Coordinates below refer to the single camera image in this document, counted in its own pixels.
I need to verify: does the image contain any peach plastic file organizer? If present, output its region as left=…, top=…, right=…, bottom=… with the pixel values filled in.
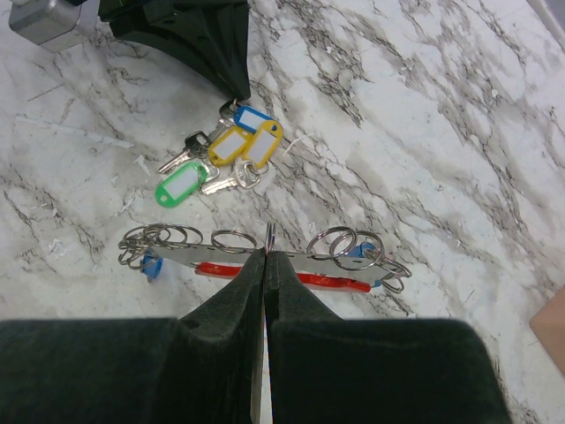
left=530, top=290, right=565, bottom=373

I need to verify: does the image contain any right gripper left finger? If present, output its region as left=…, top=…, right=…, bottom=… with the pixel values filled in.
left=1, top=250, right=266, bottom=423

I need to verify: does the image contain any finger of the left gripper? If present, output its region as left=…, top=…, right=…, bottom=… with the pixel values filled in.
left=98, top=0, right=251, bottom=100

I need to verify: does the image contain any blue tag on holder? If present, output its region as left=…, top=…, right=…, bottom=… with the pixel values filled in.
left=140, top=254, right=163, bottom=283

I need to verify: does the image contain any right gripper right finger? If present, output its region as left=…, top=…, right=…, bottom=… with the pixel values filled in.
left=264, top=269, right=510, bottom=423

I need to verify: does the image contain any blue tag key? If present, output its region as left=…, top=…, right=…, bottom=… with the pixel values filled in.
left=208, top=99, right=273, bottom=141

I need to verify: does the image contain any yellow tag key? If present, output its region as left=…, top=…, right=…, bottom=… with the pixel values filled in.
left=201, top=120, right=283, bottom=195
left=158, top=126, right=252, bottom=174

